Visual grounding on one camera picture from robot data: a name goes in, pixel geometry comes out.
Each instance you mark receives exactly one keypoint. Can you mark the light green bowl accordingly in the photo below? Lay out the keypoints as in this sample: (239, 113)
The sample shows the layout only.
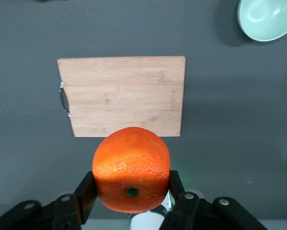
(266, 16)

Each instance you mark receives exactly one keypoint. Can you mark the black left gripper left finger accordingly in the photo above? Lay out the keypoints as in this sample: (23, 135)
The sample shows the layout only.
(69, 210)

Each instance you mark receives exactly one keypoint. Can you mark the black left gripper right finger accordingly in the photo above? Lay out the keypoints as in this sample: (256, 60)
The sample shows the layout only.
(194, 213)

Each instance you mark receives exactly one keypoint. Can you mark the orange fruit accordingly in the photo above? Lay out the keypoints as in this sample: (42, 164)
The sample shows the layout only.
(131, 165)

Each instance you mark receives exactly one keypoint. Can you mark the wooden cutting board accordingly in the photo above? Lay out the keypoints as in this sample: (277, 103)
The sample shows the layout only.
(122, 95)

